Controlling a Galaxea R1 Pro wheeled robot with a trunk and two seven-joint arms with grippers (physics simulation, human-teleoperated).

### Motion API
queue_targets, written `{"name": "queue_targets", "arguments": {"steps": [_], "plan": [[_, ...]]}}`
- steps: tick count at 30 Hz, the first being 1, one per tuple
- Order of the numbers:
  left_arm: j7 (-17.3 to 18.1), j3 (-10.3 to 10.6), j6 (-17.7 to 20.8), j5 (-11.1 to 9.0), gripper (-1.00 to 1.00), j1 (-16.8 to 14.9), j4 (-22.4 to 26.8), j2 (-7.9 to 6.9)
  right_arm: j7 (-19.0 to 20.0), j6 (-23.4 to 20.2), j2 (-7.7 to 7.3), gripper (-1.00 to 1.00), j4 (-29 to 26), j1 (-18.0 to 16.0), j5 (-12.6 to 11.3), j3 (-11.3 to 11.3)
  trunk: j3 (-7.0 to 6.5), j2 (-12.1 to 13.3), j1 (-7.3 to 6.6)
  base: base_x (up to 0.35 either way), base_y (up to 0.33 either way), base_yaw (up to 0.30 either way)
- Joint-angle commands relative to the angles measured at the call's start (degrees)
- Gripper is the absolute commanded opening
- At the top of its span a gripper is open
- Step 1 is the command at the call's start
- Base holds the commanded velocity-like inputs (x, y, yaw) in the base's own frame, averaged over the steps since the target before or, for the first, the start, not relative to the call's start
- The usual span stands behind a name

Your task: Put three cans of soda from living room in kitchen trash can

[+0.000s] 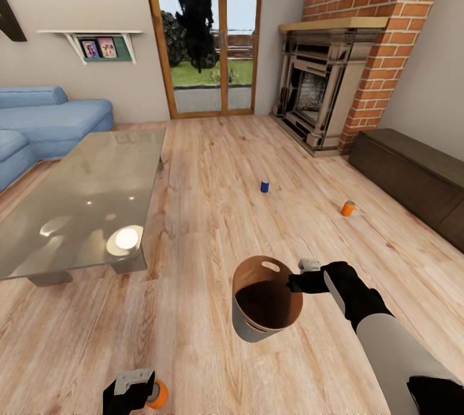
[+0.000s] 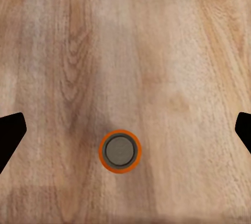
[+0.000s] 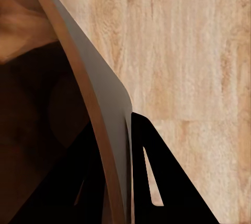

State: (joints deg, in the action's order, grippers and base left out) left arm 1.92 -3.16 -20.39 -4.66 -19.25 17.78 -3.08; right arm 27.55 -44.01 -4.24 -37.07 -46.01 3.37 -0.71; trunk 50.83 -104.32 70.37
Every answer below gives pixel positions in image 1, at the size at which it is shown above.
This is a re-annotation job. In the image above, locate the trash can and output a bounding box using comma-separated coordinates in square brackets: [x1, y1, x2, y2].
[232, 255, 304, 343]

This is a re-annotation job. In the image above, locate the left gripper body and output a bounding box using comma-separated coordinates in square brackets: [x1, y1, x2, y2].
[103, 381, 147, 415]

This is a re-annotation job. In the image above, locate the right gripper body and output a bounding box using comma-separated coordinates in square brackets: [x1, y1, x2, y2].
[287, 271, 319, 294]

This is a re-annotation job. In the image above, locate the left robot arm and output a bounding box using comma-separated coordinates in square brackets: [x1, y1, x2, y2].
[103, 367, 155, 415]

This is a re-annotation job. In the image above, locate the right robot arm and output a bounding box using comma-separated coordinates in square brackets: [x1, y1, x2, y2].
[287, 258, 464, 415]

